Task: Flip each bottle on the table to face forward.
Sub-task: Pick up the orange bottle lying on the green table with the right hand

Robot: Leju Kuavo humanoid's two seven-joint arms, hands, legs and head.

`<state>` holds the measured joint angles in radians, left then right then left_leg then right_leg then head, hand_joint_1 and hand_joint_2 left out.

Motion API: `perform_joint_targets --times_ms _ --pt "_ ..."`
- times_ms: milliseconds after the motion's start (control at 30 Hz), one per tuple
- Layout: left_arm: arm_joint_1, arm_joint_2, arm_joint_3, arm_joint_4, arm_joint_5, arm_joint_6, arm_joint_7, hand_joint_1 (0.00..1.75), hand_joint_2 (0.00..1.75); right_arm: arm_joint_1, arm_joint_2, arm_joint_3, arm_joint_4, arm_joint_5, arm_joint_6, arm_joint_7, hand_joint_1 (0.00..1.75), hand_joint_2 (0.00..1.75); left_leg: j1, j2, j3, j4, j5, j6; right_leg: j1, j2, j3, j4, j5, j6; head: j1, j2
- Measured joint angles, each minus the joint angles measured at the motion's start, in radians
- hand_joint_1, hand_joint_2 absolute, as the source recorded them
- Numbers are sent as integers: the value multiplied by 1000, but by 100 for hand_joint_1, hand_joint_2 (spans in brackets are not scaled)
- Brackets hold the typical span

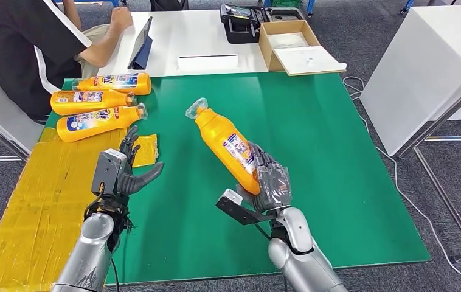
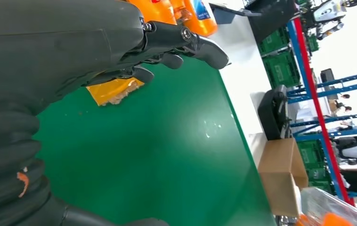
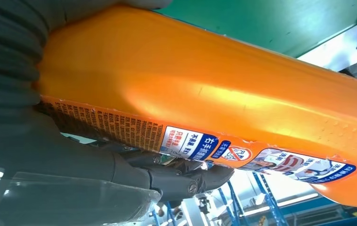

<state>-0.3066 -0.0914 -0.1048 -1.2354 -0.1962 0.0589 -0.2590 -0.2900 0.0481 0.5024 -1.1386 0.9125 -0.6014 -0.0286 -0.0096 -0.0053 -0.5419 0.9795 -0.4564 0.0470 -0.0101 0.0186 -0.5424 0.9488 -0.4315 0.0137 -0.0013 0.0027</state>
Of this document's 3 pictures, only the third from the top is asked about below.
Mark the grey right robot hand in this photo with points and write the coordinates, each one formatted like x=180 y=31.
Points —
x=56 y=174

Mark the blue shelf rack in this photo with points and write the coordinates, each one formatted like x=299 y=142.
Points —
x=269 y=202

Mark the ceiling light bar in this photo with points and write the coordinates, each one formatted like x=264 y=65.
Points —
x=284 y=202

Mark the green table mat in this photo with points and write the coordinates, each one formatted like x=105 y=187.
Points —
x=259 y=21

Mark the white desk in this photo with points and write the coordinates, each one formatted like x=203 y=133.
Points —
x=331 y=50

